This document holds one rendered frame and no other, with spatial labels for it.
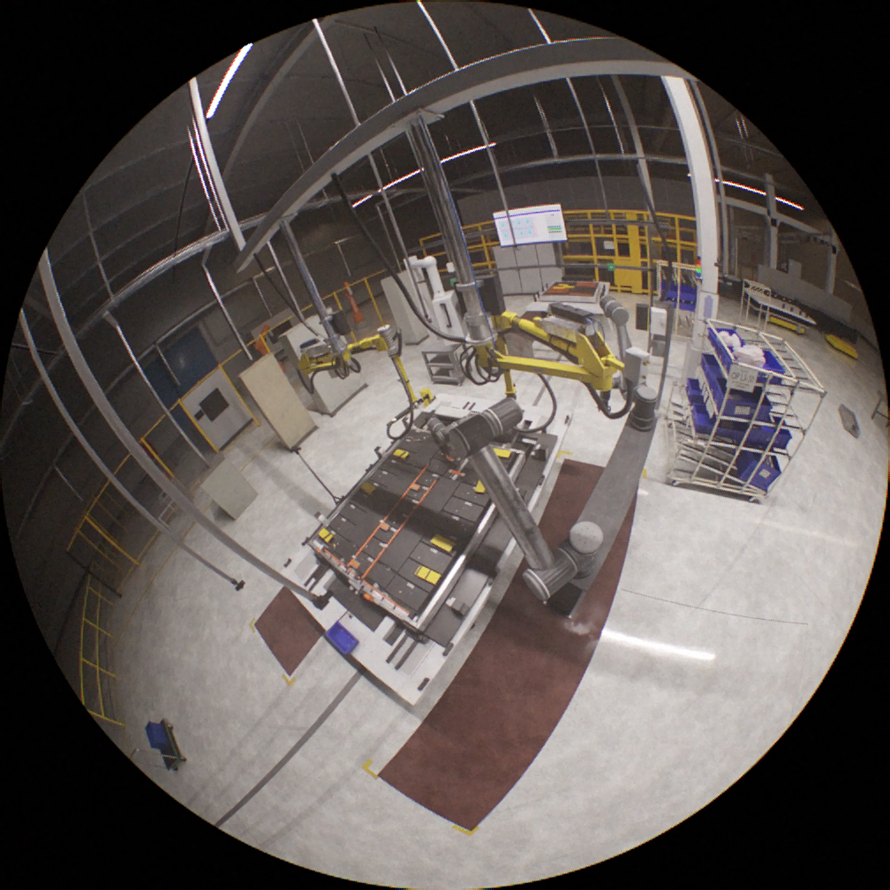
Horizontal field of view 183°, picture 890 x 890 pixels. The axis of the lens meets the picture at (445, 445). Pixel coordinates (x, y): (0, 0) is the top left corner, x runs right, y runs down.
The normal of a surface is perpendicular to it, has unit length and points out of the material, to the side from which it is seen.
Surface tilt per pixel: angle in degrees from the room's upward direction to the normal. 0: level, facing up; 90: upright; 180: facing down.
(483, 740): 0
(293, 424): 90
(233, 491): 90
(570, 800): 0
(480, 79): 90
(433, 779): 0
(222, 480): 90
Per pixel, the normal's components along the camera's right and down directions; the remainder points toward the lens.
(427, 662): -0.27, -0.72
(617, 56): -0.53, 0.67
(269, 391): 0.80, 0.19
